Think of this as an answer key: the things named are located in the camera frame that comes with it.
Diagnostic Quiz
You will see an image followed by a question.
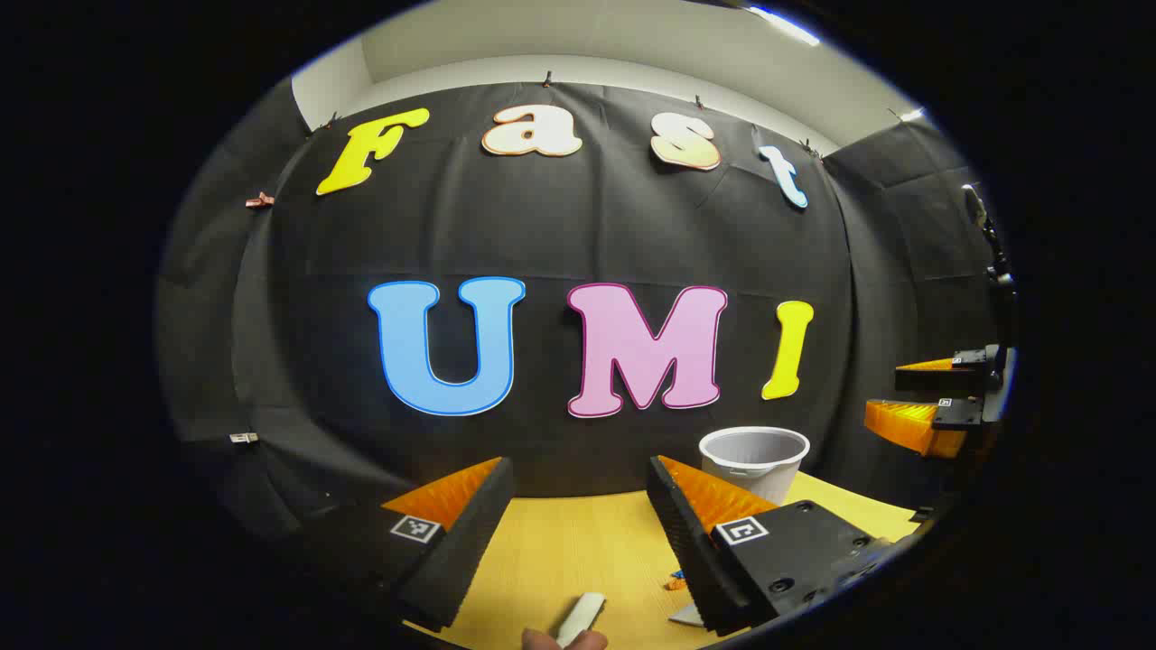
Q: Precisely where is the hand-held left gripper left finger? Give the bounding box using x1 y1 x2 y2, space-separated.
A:
334 456 516 633

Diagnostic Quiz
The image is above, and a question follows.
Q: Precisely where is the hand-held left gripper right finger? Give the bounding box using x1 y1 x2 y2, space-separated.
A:
646 454 904 636

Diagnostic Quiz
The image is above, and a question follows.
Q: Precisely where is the white ribbed garbage bin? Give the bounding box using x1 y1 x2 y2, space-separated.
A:
698 426 811 506

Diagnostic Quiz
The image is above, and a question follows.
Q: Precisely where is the small grey broom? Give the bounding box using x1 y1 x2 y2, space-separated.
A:
555 592 607 648

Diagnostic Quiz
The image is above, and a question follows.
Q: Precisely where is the wooden desktop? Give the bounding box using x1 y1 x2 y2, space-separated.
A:
402 471 918 650

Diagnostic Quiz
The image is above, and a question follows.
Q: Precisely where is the tan rounded object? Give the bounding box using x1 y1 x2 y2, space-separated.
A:
521 628 609 650

